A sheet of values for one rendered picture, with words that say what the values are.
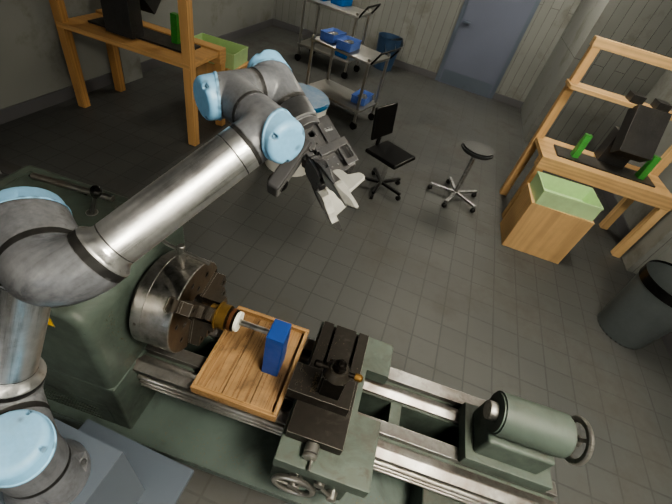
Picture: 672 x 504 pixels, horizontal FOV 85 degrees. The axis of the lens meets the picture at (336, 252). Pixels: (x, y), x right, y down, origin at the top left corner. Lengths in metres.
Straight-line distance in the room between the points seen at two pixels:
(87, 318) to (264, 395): 0.59
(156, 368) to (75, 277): 0.89
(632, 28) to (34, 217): 6.45
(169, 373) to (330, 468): 0.62
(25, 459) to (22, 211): 0.45
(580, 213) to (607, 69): 3.06
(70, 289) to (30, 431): 0.38
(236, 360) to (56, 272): 0.91
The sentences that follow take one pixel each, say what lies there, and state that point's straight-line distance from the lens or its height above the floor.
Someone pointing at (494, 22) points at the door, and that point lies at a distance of 7.85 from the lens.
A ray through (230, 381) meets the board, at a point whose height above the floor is 0.89.
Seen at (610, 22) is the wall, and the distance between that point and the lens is 6.49.
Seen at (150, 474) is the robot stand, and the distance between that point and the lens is 1.46.
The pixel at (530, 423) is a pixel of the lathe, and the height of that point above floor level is 1.14.
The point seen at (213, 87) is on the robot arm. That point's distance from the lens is 0.69.
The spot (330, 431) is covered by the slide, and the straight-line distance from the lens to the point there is 1.26.
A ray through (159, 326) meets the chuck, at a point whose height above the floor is 1.15.
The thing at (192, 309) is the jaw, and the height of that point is 1.18.
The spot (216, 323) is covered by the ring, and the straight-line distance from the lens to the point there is 1.26.
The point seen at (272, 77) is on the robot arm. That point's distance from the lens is 0.74.
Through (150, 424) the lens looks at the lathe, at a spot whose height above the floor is 0.54.
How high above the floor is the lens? 2.14
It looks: 43 degrees down
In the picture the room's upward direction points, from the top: 16 degrees clockwise
